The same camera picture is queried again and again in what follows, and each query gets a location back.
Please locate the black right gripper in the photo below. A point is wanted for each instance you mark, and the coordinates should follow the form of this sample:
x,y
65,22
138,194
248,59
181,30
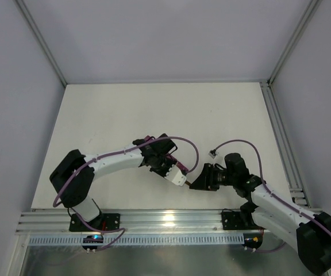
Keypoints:
x,y
207,177

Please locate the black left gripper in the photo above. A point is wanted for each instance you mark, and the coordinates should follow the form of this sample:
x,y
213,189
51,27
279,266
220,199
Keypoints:
x,y
163,167

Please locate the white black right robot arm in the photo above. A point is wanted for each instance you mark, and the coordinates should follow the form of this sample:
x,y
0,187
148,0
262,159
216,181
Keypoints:
x,y
308,233

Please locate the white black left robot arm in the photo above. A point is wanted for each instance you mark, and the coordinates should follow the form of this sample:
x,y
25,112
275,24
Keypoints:
x,y
75,174

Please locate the right controller board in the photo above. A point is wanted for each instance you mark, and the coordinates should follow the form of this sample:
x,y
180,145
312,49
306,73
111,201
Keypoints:
x,y
252,244

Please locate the controller board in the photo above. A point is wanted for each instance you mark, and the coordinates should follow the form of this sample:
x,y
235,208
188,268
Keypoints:
x,y
252,244
91,243

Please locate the left controller board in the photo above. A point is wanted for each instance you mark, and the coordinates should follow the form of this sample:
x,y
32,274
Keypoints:
x,y
91,243

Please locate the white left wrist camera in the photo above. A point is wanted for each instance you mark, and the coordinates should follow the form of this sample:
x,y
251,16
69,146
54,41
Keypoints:
x,y
176,176

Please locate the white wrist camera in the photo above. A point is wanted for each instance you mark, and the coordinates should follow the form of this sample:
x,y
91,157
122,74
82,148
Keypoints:
x,y
214,154
176,176

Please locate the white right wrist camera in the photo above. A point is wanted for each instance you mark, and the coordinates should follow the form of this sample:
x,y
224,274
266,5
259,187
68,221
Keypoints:
x,y
214,154

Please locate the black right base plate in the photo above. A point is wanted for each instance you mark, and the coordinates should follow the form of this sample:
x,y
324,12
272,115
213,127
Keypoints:
x,y
237,220

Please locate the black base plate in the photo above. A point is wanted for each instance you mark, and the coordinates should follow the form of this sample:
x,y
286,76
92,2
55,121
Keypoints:
x,y
237,220
108,222

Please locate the aluminium right side rail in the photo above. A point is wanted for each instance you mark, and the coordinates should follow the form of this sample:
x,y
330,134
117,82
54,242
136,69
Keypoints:
x,y
290,166

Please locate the aluminium rail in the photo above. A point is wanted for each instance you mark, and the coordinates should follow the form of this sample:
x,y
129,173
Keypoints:
x,y
134,221
290,166

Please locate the slotted grey cable duct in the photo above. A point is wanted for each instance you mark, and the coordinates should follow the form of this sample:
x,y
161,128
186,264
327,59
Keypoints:
x,y
143,239

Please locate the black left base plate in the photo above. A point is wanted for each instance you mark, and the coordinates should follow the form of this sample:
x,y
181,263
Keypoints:
x,y
108,222

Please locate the aluminium front rail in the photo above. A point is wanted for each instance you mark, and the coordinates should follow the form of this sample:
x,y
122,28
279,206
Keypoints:
x,y
134,221

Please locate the left corner frame post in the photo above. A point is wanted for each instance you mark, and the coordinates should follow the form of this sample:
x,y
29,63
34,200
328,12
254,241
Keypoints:
x,y
38,36

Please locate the corner frame post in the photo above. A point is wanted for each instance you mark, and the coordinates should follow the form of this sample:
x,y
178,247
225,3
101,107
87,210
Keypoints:
x,y
38,36
294,39

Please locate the right corner frame post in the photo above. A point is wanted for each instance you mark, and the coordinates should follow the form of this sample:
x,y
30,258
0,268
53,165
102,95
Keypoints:
x,y
294,39

